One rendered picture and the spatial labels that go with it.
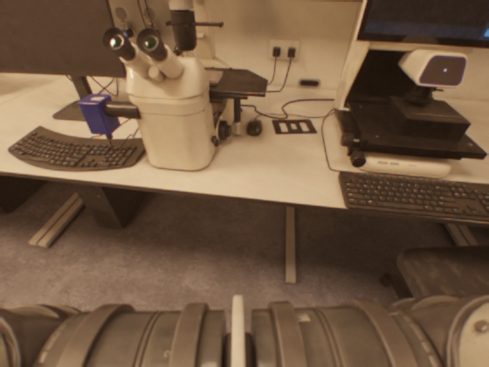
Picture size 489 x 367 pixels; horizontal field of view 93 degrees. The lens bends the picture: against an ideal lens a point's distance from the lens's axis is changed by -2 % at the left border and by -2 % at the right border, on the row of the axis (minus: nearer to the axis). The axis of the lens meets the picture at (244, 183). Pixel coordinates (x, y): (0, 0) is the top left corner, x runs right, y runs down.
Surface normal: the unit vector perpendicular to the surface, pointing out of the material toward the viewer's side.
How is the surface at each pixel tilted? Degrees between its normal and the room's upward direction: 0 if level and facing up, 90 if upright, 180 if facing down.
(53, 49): 86
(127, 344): 14
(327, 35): 90
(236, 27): 90
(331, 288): 0
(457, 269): 0
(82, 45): 86
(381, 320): 23
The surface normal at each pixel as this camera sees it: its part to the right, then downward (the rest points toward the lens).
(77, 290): 0.01, -0.75
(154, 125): -0.14, 0.67
